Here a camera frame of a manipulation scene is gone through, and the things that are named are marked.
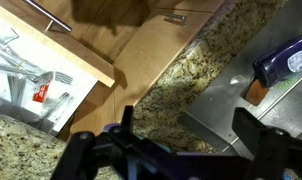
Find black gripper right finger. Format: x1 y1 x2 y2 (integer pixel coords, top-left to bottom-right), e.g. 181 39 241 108
232 107 302 180

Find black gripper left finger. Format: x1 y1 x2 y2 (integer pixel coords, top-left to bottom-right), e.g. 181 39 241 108
50 131 98 180

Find wooden kitchen drawer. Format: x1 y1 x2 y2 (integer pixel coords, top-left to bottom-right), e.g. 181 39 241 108
0 0 114 135

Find stainless steel sink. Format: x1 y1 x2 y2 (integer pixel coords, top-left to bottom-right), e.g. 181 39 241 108
178 0 302 157

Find orange sponge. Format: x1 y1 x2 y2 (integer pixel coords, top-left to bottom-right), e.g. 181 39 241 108
245 79 269 106

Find clear plastic cutlery bags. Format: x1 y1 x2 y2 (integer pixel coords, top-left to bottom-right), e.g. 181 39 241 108
0 27 73 133

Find blue soap dispenser bottle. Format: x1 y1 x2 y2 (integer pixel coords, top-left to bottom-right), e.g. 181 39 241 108
253 35 302 88

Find metal cabinet door handle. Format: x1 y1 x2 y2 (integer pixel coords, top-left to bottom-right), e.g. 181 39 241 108
164 13 187 24

